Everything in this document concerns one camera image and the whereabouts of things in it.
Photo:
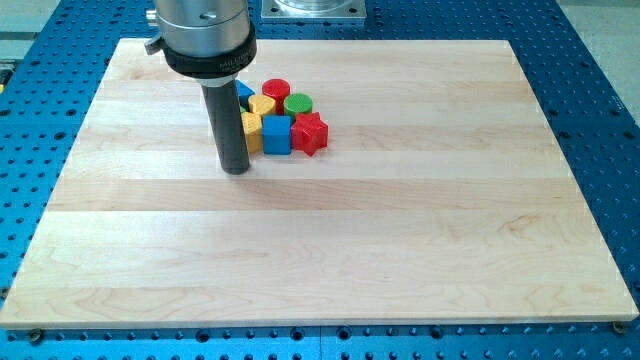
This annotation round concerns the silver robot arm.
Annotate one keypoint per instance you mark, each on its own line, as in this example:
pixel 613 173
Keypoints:
pixel 208 40

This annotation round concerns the red star block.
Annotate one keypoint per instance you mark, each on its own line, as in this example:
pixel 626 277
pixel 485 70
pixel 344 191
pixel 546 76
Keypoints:
pixel 309 133

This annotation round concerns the blue cube block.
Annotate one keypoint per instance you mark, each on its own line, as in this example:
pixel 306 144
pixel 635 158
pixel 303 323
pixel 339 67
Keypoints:
pixel 276 135

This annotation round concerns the green cylinder block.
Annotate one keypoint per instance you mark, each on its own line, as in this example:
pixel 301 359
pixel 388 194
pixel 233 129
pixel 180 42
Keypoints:
pixel 297 103

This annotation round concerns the yellow block front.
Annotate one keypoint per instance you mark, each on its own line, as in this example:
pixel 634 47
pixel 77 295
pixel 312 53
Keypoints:
pixel 252 125

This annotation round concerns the yellow hexagon block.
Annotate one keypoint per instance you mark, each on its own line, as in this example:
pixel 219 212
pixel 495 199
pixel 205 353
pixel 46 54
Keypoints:
pixel 262 105

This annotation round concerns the red cylinder block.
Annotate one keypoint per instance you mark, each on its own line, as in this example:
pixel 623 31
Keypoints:
pixel 278 89

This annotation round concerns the blue block behind rod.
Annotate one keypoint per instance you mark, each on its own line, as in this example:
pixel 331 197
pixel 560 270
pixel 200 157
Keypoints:
pixel 244 93

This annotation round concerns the light wooden board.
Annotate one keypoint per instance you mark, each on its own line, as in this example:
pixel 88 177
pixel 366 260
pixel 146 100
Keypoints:
pixel 442 197

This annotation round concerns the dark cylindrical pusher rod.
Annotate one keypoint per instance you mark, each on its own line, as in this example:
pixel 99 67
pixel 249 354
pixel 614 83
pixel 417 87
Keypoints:
pixel 223 109

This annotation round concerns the left board clamp screw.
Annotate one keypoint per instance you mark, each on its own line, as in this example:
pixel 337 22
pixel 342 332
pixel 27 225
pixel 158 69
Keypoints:
pixel 35 336

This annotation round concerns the board clamp screw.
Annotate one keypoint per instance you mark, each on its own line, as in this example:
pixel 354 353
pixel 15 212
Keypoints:
pixel 35 336
pixel 619 328

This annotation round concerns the right board clamp screw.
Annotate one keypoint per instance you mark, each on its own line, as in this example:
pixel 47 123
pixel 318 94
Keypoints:
pixel 619 328

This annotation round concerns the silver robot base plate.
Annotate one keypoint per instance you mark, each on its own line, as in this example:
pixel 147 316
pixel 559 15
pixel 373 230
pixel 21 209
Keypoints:
pixel 311 10

